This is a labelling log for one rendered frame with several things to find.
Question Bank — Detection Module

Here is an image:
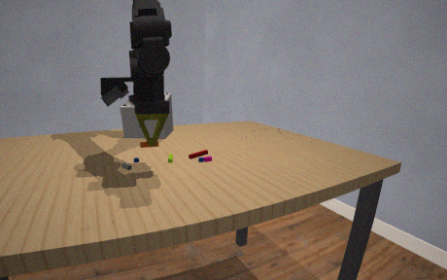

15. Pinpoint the grey rectangular bar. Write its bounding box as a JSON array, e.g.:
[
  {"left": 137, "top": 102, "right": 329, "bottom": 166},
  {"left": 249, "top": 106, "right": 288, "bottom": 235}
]
[{"left": 121, "top": 162, "right": 132, "bottom": 170}]

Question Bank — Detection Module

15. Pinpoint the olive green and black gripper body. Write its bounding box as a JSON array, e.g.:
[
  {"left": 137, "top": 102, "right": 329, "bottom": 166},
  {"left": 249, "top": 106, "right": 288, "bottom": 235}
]
[{"left": 135, "top": 75, "right": 169, "bottom": 115}]

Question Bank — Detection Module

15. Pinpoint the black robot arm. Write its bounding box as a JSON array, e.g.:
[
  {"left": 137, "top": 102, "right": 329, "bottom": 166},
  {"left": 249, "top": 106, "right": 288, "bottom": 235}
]
[{"left": 101, "top": 0, "right": 172, "bottom": 106}]

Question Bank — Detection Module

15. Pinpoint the red rod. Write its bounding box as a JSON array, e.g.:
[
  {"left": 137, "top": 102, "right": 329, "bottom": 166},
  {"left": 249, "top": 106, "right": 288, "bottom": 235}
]
[{"left": 189, "top": 150, "right": 208, "bottom": 158}]

